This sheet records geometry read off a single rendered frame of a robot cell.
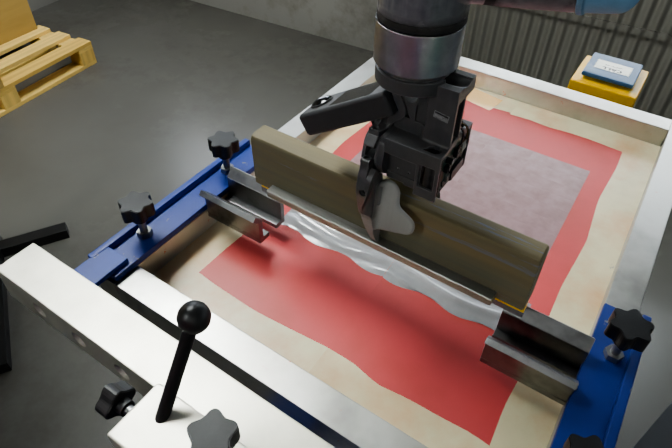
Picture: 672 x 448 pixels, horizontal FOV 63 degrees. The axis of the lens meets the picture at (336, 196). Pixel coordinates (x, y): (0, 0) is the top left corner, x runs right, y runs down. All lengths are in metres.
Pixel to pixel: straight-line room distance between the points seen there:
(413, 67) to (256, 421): 0.34
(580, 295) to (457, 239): 0.27
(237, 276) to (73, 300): 0.21
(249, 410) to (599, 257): 0.53
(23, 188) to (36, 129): 0.43
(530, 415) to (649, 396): 1.32
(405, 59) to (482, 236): 0.20
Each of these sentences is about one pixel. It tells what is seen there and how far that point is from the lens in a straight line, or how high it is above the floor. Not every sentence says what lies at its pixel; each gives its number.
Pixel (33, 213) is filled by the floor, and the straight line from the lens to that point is 2.48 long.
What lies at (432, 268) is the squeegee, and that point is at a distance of 0.60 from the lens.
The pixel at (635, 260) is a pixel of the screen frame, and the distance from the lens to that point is 0.82.
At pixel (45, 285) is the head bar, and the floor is 1.04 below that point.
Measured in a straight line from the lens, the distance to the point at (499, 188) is 0.91.
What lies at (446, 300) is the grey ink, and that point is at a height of 0.96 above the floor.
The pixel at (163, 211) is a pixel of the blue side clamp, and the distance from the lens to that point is 0.80.
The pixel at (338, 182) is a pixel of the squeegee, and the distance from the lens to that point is 0.61.
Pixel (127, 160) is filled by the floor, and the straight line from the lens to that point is 2.61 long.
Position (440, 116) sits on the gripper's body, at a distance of 0.49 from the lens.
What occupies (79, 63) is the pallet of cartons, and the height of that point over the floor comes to 0.03.
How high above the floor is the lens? 1.53
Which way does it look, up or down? 42 degrees down
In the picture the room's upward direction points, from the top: 1 degrees clockwise
